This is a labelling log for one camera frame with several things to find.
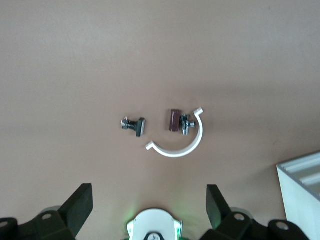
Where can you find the brown rocker switch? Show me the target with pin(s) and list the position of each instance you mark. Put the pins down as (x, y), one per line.
(173, 121)

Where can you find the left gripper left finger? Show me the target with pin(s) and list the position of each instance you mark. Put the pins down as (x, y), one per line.
(75, 212)

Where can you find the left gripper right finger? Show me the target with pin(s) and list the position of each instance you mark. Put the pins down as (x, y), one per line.
(217, 212)

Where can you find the small black push switch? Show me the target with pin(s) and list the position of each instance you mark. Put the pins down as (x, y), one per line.
(138, 127)

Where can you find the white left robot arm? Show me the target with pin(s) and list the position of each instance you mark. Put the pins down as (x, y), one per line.
(155, 222)

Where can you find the white drawer cabinet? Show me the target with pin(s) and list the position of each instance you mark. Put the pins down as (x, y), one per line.
(300, 220)

